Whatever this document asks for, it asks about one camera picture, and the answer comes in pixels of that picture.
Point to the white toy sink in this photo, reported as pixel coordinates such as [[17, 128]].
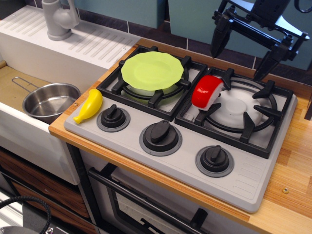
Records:
[[79, 60]]

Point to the yellow toy banana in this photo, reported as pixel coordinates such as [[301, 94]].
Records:
[[91, 106]]

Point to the red white salmon sushi toy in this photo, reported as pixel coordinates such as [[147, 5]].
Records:
[[206, 92]]

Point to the green plastic plate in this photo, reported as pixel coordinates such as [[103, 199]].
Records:
[[151, 71]]

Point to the toy oven door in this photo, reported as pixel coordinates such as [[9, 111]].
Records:
[[141, 207]]

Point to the black burner grate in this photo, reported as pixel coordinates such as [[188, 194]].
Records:
[[247, 114], [164, 103]]

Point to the black right burner grate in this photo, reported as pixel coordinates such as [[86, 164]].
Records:
[[247, 114]]

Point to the black middle stove knob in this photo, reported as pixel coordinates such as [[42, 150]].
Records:
[[160, 139]]

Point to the grey toy stove top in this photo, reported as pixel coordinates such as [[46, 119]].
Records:
[[244, 187]]

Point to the grey toy faucet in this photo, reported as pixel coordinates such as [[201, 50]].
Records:
[[59, 21]]

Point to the wooden drawer front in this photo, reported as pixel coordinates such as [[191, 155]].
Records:
[[64, 199]]

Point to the black left burner grate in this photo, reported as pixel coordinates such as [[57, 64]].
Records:
[[164, 103]]

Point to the black stove knob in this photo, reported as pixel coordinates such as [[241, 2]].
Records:
[[214, 161], [113, 119], [160, 139]]

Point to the black right stove knob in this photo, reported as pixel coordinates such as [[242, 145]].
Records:
[[214, 161]]

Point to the black left stove knob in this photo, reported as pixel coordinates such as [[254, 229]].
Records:
[[113, 119]]

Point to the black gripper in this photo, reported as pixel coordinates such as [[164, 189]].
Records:
[[262, 22]]

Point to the small steel pot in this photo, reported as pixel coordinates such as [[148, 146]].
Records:
[[48, 102]]

